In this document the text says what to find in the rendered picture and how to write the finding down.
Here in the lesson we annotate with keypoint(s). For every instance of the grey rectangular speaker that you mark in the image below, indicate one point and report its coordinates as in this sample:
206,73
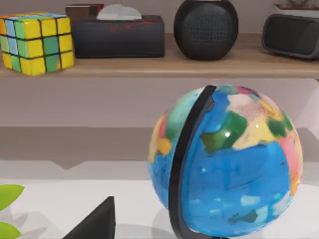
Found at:
291,36

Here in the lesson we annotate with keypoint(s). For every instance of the green plant leaves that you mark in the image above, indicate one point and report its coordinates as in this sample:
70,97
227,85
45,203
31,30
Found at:
8,206

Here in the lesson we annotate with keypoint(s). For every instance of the wooden shelf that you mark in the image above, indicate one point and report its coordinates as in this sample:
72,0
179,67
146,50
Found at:
159,67

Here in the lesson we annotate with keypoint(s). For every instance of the black tissue box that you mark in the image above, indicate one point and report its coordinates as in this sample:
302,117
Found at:
119,36

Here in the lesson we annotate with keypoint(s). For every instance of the round black speaker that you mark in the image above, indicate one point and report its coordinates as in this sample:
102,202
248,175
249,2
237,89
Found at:
206,28

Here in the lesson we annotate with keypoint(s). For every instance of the yellow and green puzzle cube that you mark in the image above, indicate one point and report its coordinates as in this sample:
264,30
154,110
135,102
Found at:
37,42

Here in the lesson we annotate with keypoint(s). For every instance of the blue globe with black stand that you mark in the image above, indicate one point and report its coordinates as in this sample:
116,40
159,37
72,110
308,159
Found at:
224,164

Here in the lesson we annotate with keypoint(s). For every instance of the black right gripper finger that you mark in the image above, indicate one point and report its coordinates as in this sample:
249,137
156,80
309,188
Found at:
99,221

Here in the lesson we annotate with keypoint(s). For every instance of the dark red box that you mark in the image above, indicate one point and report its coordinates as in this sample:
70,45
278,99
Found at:
82,10

